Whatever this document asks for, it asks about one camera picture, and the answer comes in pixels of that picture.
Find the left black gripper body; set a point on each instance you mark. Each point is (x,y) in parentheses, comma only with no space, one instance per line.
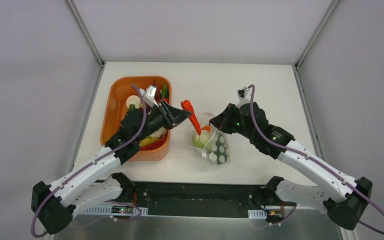
(167,115)

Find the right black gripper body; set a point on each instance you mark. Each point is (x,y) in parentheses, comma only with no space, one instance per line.
(228,117)

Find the orange fruit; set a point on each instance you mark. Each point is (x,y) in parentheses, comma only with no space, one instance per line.
(206,128)

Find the red chili pepper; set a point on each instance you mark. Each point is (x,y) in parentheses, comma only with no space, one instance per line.
(187,106)

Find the clear dotted zip bag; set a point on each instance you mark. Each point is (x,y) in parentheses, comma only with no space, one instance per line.
(206,152)

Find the long green cucumber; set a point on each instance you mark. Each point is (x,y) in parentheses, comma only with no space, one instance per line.
(221,149)

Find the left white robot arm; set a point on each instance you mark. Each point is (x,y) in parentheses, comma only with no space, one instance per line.
(55,204)

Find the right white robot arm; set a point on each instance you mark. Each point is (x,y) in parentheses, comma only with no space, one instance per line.
(335,193)

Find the white mushroom slice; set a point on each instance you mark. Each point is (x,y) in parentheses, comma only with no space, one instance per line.
(133,99)

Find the yellow pepper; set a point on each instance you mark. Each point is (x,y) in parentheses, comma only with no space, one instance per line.
(148,140)

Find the green lettuce leaf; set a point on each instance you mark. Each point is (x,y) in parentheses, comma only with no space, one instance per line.
(165,91)

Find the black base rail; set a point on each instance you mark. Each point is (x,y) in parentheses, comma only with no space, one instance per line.
(199,199)

